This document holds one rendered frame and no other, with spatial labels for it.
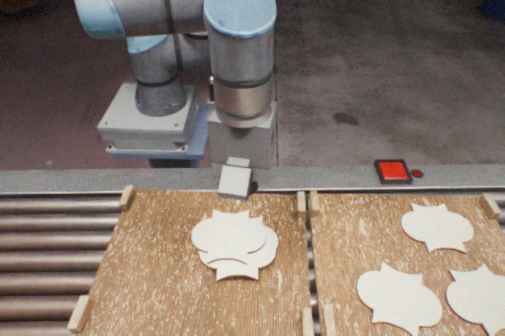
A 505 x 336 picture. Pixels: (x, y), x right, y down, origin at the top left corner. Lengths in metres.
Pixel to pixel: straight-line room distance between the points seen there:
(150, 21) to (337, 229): 0.53
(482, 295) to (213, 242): 0.50
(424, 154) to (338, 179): 1.71
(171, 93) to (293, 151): 1.45
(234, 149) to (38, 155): 2.30
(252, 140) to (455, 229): 0.53
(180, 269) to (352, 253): 0.34
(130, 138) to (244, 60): 0.68
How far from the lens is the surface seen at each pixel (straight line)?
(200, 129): 1.11
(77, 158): 2.57
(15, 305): 0.82
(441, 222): 0.85
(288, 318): 0.66
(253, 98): 0.43
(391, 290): 0.71
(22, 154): 2.79
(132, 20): 0.48
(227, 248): 0.69
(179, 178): 0.90
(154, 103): 1.02
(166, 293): 0.70
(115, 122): 1.05
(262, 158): 0.48
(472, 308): 0.76
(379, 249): 0.77
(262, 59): 0.41
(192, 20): 0.48
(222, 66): 0.41
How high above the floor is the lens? 1.55
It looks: 45 degrees down
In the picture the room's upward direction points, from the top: straight up
